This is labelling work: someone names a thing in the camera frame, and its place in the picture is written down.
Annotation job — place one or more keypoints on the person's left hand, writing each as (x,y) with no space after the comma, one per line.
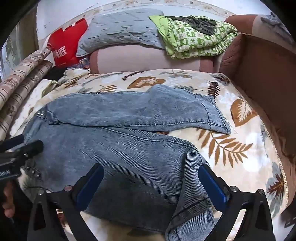
(8,201)

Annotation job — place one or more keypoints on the green checked quilt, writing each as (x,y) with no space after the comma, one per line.
(198,44)

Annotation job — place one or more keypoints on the cream leaf-print blanket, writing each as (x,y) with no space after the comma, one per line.
(235,150)

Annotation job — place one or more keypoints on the grey quilted pillow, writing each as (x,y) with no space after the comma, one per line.
(120,30)

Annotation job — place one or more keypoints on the red paper bag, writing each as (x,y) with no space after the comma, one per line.
(66,46)

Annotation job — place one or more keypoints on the blue denim pants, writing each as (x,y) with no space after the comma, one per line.
(129,166)

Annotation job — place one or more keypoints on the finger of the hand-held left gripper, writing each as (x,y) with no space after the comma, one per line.
(12,141)
(32,147)

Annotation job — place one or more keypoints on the grey leaf-print cushion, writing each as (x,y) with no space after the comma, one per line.
(270,25)

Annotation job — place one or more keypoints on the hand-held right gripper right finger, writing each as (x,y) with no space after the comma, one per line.
(212,188)

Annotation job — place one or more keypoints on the brown and pink sofa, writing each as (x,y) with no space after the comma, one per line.
(261,76)

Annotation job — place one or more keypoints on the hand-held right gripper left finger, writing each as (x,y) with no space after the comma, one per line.
(90,185)

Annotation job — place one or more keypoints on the dark grey cloth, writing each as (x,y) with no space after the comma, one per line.
(196,24)

